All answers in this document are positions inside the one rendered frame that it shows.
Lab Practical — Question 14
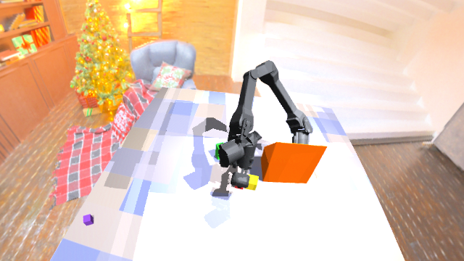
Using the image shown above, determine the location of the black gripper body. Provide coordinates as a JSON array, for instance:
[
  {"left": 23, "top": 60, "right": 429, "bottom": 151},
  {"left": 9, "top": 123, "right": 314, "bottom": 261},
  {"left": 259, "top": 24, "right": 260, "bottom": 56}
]
[{"left": 231, "top": 154, "right": 255, "bottom": 188}]

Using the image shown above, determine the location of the yellow block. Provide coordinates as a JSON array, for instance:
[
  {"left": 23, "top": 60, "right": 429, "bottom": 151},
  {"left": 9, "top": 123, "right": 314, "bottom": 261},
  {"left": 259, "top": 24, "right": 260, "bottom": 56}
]
[{"left": 245, "top": 175, "right": 259, "bottom": 191}]

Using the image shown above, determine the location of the small purple cube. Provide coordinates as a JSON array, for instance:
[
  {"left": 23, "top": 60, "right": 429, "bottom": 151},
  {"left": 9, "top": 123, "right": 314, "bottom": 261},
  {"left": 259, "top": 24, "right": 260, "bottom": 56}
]
[{"left": 83, "top": 215, "right": 94, "bottom": 226}]

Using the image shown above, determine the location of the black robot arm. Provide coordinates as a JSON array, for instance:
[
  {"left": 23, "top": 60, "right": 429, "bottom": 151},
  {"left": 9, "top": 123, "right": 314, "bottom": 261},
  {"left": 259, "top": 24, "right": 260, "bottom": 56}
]
[{"left": 218, "top": 60, "right": 313, "bottom": 168}]

